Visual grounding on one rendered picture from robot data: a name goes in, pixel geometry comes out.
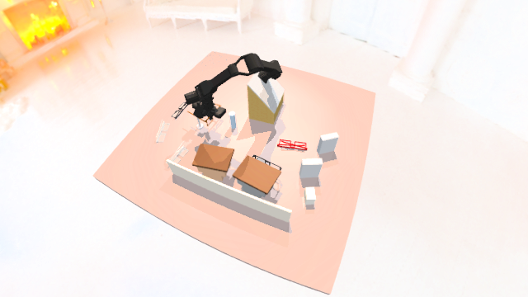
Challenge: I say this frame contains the light blue cylinder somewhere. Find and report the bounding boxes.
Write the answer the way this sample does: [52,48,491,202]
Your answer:
[229,112,236,129]

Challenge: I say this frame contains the long white flat panel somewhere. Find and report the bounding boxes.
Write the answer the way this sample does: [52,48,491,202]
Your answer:
[167,160,292,222]

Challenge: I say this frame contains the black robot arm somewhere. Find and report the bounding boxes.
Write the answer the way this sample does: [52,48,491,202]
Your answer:
[184,53,283,119]

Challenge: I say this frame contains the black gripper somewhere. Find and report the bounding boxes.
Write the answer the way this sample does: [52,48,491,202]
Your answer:
[191,97,227,120]

